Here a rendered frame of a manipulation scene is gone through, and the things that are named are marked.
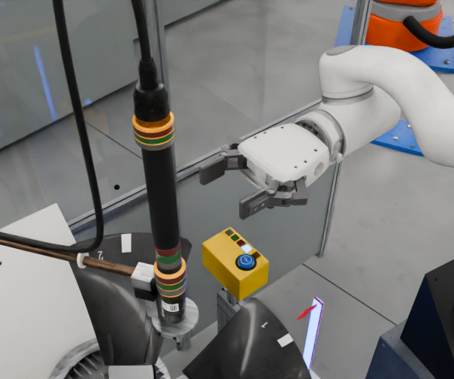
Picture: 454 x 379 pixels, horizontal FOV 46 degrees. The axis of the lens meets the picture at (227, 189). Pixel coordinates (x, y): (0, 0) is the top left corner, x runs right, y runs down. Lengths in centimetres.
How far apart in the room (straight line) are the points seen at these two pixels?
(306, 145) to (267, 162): 6
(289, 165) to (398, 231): 236
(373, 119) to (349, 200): 235
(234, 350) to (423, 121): 60
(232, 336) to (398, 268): 185
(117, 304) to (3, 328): 27
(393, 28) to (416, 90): 380
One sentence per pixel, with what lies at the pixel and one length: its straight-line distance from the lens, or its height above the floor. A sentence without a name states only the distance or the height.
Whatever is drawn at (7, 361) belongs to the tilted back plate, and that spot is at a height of 118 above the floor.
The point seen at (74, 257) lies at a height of 154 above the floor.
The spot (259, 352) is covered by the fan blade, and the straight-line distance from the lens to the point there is 112.
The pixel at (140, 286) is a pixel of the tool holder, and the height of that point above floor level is 153.
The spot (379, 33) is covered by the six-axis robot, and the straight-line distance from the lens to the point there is 459.
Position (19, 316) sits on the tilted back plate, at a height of 123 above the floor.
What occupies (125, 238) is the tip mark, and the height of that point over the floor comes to 142.
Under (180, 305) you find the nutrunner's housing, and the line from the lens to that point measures 78.
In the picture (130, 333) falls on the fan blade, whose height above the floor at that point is 132.
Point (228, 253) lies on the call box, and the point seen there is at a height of 107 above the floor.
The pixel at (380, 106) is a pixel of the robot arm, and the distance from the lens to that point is 84.
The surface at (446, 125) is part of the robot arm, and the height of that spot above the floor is 174.
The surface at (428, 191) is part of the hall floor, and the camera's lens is 336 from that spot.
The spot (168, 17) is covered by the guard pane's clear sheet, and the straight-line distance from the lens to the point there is 147.
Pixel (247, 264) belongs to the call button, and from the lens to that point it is 137.
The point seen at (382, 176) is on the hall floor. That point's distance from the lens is 338.
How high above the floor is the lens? 214
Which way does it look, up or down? 43 degrees down
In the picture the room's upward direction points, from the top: straight up
